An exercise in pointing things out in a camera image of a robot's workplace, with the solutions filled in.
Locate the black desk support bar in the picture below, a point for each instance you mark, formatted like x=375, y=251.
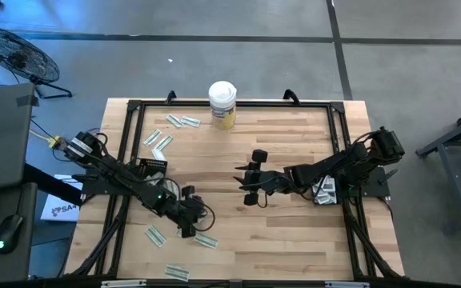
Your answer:
x=50, y=186

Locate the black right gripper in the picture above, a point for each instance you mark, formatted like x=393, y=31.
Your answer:
x=270, y=182

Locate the white lid yellow wipes canister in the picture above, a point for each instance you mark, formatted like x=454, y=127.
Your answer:
x=222, y=108

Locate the yellow power plug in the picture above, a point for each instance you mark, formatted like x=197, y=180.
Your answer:
x=54, y=140

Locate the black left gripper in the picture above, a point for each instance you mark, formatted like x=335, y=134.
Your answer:
x=190, y=210

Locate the black metal table frame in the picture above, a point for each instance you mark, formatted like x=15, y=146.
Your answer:
x=254, y=103

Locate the green white bandage strip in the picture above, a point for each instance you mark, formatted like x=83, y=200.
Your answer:
x=165, y=142
x=179, y=233
x=190, y=121
x=155, y=236
x=156, y=178
x=174, y=121
x=152, y=137
x=171, y=187
x=206, y=241
x=158, y=154
x=177, y=273

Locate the black perforated plastic tray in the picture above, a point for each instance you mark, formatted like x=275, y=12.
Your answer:
x=314, y=203
x=152, y=162

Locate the white printed paper sheet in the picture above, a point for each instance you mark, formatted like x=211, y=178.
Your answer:
x=60, y=210

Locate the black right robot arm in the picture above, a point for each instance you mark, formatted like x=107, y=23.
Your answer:
x=334, y=164

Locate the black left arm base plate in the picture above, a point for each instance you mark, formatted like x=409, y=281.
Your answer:
x=94, y=188

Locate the white alcohol prep pad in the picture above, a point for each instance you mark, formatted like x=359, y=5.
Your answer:
x=322, y=197
x=327, y=183

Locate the dark grey desk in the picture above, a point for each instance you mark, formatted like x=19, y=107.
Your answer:
x=14, y=268

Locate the white edge strip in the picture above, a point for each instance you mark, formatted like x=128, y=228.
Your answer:
x=346, y=284
x=122, y=283

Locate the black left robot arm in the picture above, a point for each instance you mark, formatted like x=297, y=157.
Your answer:
x=114, y=172

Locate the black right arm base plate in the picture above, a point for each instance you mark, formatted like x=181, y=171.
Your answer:
x=378, y=186

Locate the black computer mouse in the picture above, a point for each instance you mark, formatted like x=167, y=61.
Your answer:
x=8, y=234

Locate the grey tape piece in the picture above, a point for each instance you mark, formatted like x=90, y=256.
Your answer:
x=27, y=101

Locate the black floor fan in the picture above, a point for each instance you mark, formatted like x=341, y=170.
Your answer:
x=16, y=56

